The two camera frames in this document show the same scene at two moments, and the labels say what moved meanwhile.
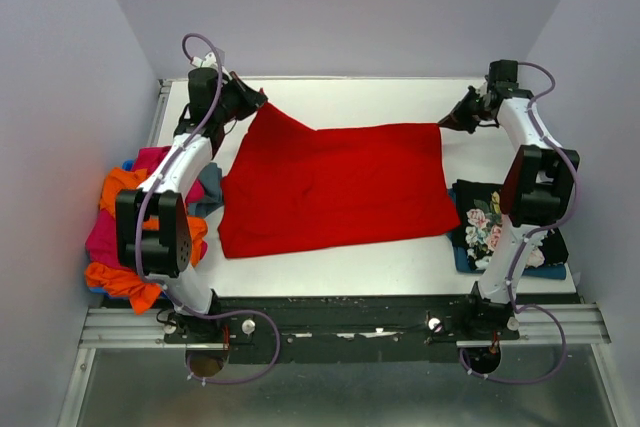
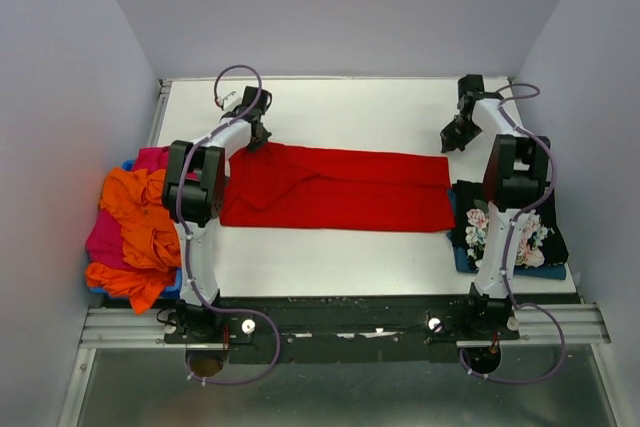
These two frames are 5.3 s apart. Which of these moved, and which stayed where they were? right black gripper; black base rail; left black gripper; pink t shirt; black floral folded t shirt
Moved: right black gripper; left black gripper
Stayed: black floral folded t shirt; black base rail; pink t shirt
